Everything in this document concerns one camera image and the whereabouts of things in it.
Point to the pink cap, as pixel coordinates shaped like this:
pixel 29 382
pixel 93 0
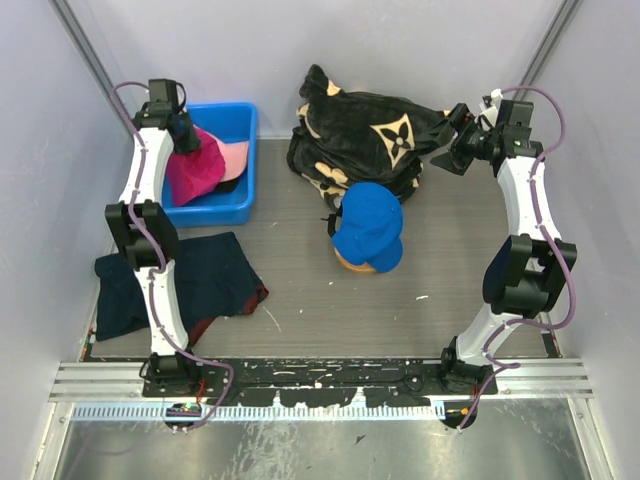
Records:
pixel 235 157

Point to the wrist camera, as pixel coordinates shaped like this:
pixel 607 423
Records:
pixel 489 108
pixel 163 90

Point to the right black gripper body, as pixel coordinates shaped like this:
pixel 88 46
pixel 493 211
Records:
pixel 473 142

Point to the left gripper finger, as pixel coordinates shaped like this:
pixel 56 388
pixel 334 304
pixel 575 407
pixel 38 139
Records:
pixel 180 140
pixel 191 141

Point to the wooden hat stand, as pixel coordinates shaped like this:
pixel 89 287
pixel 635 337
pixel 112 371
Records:
pixel 364 268

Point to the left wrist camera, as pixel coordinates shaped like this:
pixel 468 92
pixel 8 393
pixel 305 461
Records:
pixel 163 90

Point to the blue cap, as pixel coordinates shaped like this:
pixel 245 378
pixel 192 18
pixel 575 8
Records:
pixel 367 227

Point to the aluminium frame post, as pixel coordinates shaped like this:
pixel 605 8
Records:
pixel 77 34
pixel 551 39

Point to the blue plastic bin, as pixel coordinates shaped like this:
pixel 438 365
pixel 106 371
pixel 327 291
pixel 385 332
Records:
pixel 232 123

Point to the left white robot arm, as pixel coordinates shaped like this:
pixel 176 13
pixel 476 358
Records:
pixel 141 229

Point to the left aluminium frame post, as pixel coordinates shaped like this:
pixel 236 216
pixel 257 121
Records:
pixel 77 34

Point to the right aluminium frame post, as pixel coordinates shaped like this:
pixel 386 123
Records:
pixel 551 39

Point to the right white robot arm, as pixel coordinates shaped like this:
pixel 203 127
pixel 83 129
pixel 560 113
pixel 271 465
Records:
pixel 529 271

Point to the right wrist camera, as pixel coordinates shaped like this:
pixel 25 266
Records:
pixel 489 108

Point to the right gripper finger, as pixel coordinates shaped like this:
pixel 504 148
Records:
pixel 451 125
pixel 454 162

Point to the magenta cap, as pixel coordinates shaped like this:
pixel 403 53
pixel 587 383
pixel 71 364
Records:
pixel 197 173

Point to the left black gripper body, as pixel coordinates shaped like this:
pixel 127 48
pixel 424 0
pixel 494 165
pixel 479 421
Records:
pixel 183 114

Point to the black patterned plush blanket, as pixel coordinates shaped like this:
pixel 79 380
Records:
pixel 344 138

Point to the slotted cable duct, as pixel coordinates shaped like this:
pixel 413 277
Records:
pixel 177 412

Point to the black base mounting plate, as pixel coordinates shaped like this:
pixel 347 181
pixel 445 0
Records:
pixel 314 383

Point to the navy blue cloth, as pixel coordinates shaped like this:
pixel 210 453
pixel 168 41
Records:
pixel 213 279

